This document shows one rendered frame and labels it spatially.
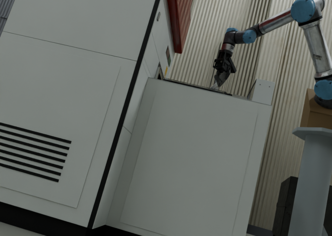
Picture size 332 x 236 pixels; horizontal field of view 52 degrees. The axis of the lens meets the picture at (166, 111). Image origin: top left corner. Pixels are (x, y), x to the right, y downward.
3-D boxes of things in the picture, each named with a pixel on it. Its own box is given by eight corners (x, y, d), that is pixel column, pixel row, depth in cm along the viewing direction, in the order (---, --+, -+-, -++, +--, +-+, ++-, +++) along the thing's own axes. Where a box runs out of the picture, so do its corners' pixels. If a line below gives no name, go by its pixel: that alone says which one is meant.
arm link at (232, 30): (235, 25, 203) (224, 26, 209) (231, 42, 201) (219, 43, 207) (242, 32, 208) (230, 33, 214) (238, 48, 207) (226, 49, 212)
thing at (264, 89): (251, 103, 172) (256, 78, 175) (237, 125, 225) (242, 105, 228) (269, 108, 170) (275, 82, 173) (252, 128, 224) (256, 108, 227)
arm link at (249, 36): (258, 26, 200) (242, 28, 208) (249, 31, 193) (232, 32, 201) (260, 39, 203) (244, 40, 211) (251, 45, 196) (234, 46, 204)
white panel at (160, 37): (137, 60, 154) (160, -17, 162) (156, 105, 233) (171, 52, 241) (143, 62, 154) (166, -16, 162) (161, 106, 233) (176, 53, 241)
